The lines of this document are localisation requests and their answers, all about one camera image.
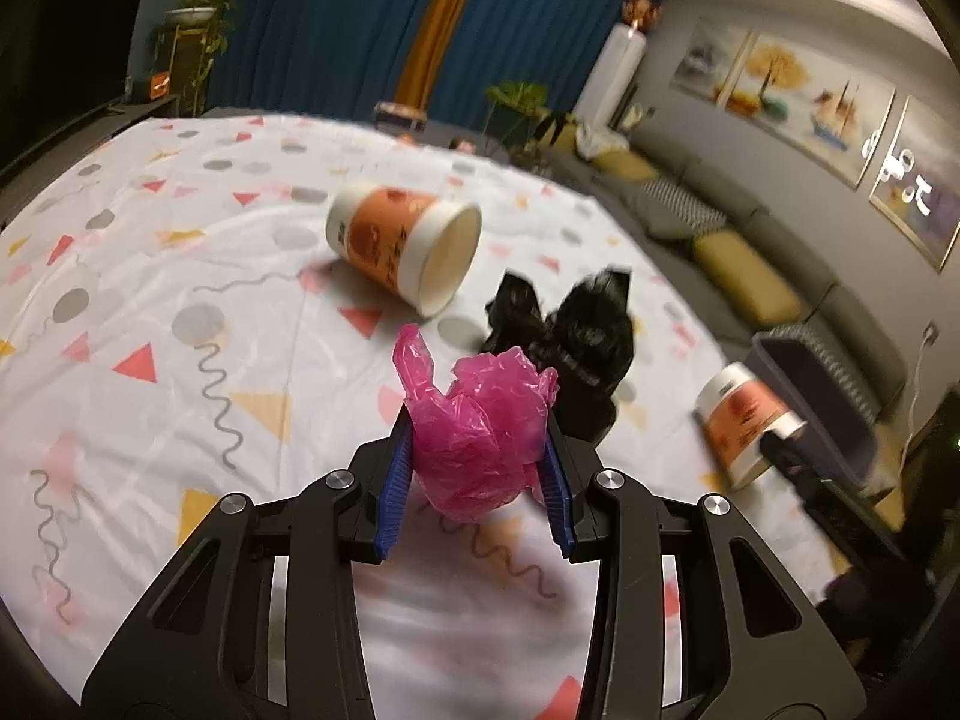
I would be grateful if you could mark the dark tv cabinet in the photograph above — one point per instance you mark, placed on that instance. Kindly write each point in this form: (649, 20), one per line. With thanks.
(75, 131)

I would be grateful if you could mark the black television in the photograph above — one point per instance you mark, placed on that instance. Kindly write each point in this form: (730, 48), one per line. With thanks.
(60, 37)

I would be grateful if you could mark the orange and white paper cup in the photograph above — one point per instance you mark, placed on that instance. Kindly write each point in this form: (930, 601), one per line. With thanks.
(739, 412)
(382, 232)

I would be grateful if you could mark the large yellow cushion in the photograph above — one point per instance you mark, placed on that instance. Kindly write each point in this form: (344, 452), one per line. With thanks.
(746, 277)

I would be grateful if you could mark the blue curtain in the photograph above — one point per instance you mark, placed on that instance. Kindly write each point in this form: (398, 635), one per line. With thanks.
(322, 15)
(540, 7)

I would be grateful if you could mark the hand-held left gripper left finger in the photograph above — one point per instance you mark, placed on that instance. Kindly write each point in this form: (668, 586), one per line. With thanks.
(394, 495)

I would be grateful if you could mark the golden tree wall painting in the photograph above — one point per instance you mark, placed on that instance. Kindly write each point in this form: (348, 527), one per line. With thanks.
(802, 97)

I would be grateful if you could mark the pink plastic bag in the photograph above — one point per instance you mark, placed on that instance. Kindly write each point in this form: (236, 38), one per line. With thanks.
(480, 435)

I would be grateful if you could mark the black plastic bag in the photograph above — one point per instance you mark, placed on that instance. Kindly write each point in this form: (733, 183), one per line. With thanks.
(585, 337)

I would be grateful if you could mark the red flower decoration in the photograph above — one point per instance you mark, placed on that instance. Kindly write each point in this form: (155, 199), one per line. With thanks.
(641, 11)

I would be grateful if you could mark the black and white patterned cushion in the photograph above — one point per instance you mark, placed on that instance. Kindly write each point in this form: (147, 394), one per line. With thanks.
(682, 206)

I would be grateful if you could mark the patterned white tablecloth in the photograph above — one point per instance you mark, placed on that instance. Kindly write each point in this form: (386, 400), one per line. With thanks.
(187, 255)

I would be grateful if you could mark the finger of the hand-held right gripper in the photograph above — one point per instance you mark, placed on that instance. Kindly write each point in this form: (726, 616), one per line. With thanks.
(817, 495)

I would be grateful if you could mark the trailing potted plant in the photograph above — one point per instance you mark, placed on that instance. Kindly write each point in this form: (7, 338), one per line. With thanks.
(199, 11)

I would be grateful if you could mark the orange curtain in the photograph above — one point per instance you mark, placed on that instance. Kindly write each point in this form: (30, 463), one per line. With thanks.
(442, 30)

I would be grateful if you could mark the grey landscape wall painting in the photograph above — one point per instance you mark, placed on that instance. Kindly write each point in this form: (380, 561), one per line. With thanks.
(709, 60)

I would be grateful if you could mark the small orange lamp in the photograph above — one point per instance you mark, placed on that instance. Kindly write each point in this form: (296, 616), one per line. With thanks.
(159, 86)

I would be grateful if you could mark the broad leaf potted plant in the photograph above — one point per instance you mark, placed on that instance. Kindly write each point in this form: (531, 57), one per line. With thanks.
(517, 97)

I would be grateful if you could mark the white patterned cloth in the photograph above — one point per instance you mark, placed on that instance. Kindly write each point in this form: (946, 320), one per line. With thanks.
(600, 141)

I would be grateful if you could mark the small yellow cushion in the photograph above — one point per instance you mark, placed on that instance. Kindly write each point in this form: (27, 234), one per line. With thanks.
(626, 165)

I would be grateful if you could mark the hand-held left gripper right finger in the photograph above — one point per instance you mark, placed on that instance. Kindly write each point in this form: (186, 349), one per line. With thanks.
(559, 502)

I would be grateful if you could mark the purple toned wall painting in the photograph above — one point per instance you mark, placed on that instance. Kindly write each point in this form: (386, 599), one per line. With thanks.
(922, 180)

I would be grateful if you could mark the white standing air conditioner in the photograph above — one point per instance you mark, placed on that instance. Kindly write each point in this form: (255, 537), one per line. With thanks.
(611, 67)

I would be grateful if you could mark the tall metal plant stand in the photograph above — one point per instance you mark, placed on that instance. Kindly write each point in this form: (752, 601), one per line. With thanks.
(180, 67)

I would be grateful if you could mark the grey sofa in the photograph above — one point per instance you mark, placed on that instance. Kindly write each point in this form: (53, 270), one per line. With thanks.
(810, 255)

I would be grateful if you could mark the grey trash bin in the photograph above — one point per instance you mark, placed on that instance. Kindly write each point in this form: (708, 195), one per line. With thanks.
(817, 397)

